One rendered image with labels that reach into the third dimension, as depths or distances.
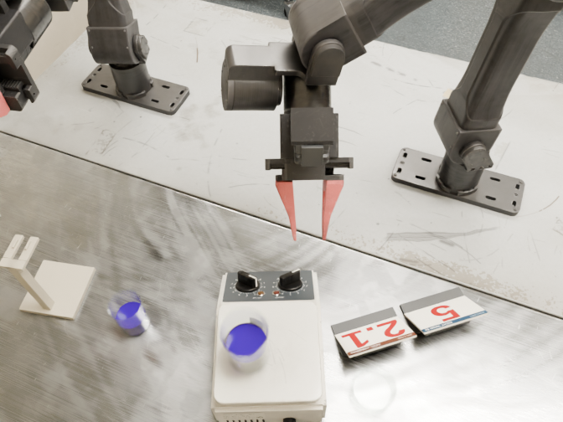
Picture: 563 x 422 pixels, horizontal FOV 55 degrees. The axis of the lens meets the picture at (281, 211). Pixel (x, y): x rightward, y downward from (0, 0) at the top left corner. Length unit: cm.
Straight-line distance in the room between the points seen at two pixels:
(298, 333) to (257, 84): 29
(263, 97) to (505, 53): 29
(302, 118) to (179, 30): 68
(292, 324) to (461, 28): 230
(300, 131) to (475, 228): 40
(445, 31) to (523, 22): 210
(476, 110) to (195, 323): 47
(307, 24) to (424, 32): 217
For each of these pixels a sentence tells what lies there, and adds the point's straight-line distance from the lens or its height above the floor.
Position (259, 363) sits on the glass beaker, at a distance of 60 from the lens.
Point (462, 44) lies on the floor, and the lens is 270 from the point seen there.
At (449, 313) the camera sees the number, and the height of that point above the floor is 93.
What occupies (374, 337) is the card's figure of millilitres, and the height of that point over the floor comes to 93.
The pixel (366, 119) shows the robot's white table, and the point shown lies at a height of 90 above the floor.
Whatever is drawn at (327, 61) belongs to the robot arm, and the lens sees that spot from 58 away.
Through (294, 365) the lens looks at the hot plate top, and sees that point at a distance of 63.
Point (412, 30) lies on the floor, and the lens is 274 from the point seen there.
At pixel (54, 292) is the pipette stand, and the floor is 91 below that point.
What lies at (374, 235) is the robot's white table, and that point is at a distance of 82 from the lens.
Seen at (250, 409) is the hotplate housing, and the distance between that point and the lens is 64.
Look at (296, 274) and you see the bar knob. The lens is 71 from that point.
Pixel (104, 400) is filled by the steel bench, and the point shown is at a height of 90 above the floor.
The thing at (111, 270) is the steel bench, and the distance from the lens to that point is 83.
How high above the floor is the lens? 158
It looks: 54 degrees down
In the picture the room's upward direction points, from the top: 3 degrees counter-clockwise
